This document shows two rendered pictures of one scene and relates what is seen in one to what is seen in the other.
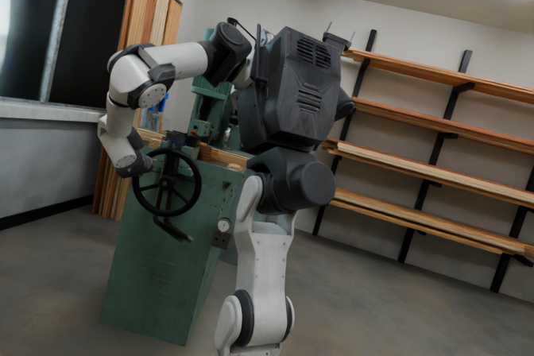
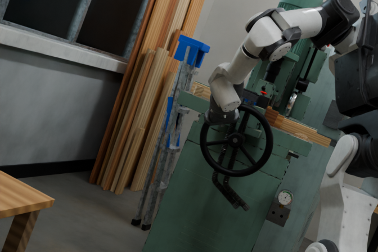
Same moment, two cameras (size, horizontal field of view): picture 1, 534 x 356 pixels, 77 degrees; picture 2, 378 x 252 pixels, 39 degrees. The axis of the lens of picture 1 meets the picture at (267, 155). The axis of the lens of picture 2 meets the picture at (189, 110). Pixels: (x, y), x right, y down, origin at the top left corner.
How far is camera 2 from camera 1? 0.79 m
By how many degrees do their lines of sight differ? 11
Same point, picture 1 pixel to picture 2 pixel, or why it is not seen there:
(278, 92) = not seen: outside the picture
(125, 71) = (263, 29)
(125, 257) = (168, 218)
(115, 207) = (118, 178)
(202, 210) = (260, 179)
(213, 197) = (275, 166)
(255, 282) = (341, 232)
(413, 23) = not seen: outside the picture
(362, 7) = not seen: outside the picture
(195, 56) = (314, 21)
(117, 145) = (228, 90)
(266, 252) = (354, 207)
